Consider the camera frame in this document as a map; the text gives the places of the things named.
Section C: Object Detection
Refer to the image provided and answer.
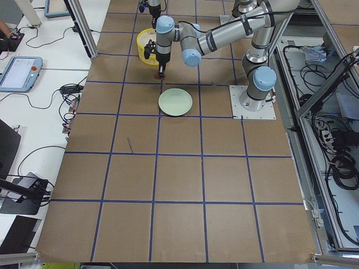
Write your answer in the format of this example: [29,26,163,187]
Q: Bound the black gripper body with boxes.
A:
[149,5,160,20]
[155,52,171,65]

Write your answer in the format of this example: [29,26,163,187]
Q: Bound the brown bun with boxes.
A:
[154,73,165,80]

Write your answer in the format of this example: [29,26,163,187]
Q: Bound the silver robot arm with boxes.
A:
[148,0,167,29]
[154,1,277,80]

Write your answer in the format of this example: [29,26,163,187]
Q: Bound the light green plate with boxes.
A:
[158,88,192,117]

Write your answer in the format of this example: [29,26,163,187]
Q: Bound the black power adapter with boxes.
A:
[60,85,84,95]

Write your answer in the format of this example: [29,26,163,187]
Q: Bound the far teach pendant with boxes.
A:
[44,0,70,18]

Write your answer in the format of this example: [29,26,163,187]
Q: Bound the teach pendant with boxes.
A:
[44,0,70,18]
[1,56,43,93]

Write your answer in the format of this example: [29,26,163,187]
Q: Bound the near teach pendant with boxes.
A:
[1,56,43,93]

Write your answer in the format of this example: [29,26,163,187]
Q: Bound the black monitor stand base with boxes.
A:
[1,173,49,215]

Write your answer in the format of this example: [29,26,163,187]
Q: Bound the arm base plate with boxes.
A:
[229,85,277,120]
[219,15,240,25]

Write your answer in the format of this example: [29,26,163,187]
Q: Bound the aluminium frame post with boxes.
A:
[64,0,98,59]

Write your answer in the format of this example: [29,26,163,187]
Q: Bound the right side frame rail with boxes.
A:
[297,48,358,118]

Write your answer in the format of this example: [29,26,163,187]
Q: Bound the tangled black cables right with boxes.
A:
[314,117,359,191]

